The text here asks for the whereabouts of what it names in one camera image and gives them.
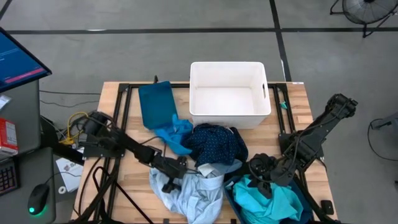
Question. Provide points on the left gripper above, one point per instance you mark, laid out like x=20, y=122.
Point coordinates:
x=169, y=168

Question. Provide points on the white printed paper sheet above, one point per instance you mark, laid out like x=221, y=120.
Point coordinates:
x=70, y=174

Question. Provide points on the grey box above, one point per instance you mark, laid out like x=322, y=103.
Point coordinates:
x=384, y=122

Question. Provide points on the blue computer monitor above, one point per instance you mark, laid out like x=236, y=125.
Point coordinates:
x=18, y=62

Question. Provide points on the black floor fan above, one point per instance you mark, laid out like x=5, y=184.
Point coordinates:
x=367, y=11

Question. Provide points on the red and white box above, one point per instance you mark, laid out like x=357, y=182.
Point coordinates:
x=7, y=137

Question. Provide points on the black cloth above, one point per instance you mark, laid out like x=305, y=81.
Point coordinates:
x=245, y=169

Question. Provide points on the white paper slip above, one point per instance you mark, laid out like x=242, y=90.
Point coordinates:
x=4, y=102

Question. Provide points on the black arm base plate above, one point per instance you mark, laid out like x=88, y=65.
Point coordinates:
x=315, y=152
x=99, y=152

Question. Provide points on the white tape roll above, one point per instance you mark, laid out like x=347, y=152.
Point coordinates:
x=59, y=189

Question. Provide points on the turquoise cloth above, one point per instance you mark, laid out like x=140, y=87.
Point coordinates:
x=267, y=202

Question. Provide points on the navy dotted cloth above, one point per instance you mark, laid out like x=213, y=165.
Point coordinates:
x=214, y=143

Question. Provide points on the black computer mouse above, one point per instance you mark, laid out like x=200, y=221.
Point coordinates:
x=38, y=197

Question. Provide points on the green tag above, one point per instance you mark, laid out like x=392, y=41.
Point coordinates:
x=283, y=105

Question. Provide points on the bright blue cloth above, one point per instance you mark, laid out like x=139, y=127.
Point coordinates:
x=175, y=133

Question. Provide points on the teal blue plastic tray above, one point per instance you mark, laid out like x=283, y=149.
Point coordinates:
x=157, y=104

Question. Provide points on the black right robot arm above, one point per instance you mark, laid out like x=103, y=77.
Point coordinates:
x=326, y=121

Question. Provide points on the white plastic storage bin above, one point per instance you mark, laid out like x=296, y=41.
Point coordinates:
x=230, y=102

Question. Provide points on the light blue shirt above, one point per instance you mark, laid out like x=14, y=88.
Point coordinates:
x=196, y=199

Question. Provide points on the dark blue fabric basket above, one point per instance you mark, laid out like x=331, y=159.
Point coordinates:
x=306, y=211

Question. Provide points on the small black block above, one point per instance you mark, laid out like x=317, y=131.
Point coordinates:
x=327, y=207

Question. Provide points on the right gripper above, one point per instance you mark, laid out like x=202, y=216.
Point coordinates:
x=262, y=166

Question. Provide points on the black keyboard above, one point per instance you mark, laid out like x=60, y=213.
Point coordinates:
x=7, y=179

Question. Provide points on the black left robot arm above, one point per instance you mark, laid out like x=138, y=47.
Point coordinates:
x=130, y=146

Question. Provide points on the grey side desk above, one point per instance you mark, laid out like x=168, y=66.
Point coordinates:
x=25, y=109

